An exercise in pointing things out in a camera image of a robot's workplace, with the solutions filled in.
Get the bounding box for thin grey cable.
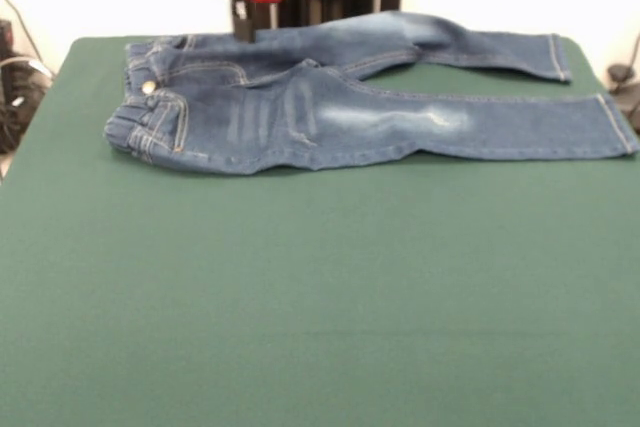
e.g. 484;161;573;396
0;0;42;62

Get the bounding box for blue denim jeans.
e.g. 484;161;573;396
103;11;640;177

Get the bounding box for black stand base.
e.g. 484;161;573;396
0;19;55;154
606;63;640;131

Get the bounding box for dark green table cloth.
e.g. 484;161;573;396
0;35;640;427

